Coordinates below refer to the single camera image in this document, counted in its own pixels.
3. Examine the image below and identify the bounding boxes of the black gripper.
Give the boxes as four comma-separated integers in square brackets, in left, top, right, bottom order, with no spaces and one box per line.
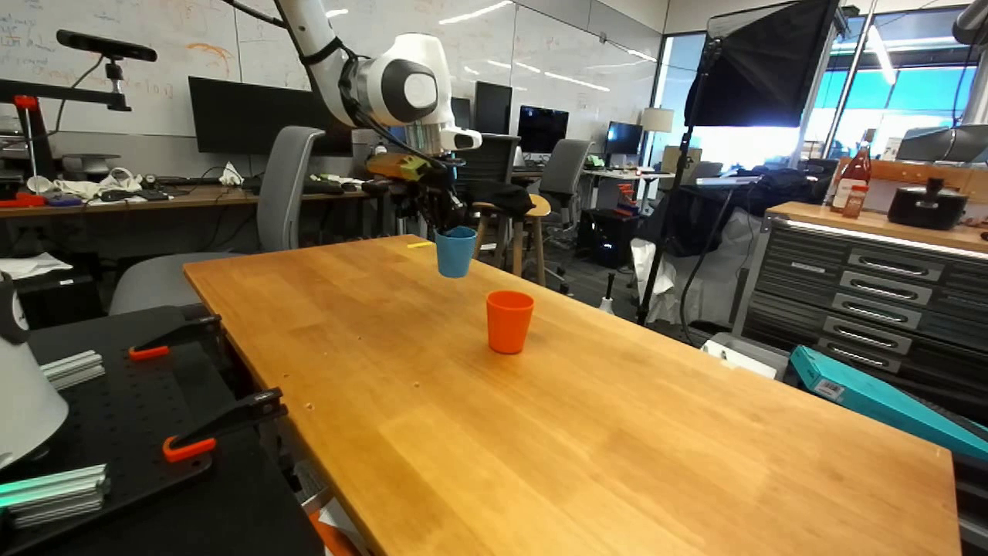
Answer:
[410,151,478,236]

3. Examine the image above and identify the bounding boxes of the blue plastic cup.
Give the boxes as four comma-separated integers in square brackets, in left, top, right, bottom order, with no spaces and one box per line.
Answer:
[433,225,483,282]

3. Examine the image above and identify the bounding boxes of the orange plastic cup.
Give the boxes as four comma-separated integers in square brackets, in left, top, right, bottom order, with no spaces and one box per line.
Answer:
[484,287,537,359]

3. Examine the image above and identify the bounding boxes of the wooden stool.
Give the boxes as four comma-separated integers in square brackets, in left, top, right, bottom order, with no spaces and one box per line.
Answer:
[474,188,556,291]

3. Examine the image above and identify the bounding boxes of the grey mesh office chair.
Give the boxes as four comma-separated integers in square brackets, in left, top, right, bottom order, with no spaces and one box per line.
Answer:
[534,137,592,213]

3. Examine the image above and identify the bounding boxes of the black computer monitor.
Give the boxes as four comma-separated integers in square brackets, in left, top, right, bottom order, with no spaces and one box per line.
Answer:
[470,78,515,138]
[602,116,649,160]
[515,103,571,158]

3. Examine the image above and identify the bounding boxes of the black light stand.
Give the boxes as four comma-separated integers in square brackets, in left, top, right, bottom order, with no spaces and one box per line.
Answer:
[634,119,700,327]

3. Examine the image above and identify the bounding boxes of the white table lamp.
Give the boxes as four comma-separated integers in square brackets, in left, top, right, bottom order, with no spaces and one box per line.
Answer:
[635,106,680,166]

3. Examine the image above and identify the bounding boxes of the light grey equipment case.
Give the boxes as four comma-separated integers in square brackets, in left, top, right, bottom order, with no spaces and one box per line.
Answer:
[700,329,793,382]

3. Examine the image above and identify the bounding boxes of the black photo softbox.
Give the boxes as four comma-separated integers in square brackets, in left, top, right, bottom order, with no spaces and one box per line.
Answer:
[684,0,847,134]

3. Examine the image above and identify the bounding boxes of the white cloth pile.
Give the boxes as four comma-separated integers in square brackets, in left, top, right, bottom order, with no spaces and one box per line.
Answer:
[23,162,149,206]

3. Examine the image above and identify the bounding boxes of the red bottle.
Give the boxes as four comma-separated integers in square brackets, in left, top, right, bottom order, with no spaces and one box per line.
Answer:
[830,138,876,222]

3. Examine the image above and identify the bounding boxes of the grey drawer tool cabinet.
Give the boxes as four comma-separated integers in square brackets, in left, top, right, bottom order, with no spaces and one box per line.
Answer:
[731,197,988,414]

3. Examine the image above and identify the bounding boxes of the white paper sheet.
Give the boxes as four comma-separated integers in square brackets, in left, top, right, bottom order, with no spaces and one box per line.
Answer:
[0,249,78,287]

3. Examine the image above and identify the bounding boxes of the teal hard case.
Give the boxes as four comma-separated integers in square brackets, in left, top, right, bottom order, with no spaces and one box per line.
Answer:
[788,341,988,468]

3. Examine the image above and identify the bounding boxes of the yellow wrist camera mount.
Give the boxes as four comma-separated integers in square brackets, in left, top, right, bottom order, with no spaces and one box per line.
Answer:
[364,151,428,188]

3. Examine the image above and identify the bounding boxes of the large black wall monitor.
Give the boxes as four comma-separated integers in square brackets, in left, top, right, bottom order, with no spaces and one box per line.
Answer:
[185,73,333,160]

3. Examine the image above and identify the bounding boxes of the black orange-handled clamp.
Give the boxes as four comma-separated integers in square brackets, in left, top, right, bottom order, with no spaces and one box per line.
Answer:
[159,385,286,468]
[125,313,225,365]

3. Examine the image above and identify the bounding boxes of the black stereo camera on stand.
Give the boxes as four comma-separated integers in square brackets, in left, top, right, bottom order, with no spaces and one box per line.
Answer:
[54,26,162,100]

